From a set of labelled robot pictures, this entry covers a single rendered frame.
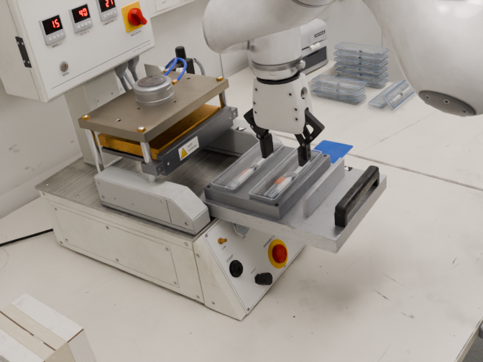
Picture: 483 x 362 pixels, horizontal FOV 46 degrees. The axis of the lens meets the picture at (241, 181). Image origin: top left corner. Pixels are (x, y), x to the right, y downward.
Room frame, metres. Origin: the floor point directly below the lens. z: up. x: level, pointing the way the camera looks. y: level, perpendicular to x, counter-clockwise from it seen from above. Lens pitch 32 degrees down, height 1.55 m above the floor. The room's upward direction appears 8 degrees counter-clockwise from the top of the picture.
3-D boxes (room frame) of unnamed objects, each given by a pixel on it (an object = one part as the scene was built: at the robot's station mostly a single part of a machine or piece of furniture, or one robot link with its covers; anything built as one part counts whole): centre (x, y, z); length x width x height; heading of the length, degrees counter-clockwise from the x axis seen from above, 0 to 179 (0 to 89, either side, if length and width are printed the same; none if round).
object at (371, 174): (0.82, -0.20, 0.99); 0.15 x 0.02 x 0.04; 142
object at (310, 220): (0.91, -0.09, 0.97); 0.30 x 0.22 x 0.08; 52
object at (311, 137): (0.88, -0.13, 1.06); 0.03 x 0.03 x 0.07; 52
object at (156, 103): (1.13, 0.16, 1.08); 0.31 x 0.24 x 0.13; 142
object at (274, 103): (0.91, -0.09, 1.15); 0.10 x 0.08 x 0.11; 52
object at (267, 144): (0.94, -0.05, 1.06); 0.03 x 0.03 x 0.07; 52
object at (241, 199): (0.93, -0.05, 0.98); 0.20 x 0.17 x 0.03; 142
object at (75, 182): (1.12, 0.18, 0.93); 0.46 x 0.35 x 0.01; 52
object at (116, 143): (1.10, 0.15, 1.07); 0.22 x 0.17 x 0.10; 142
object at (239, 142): (1.16, 0.01, 0.96); 0.26 x 0.05 x 0.07; 52
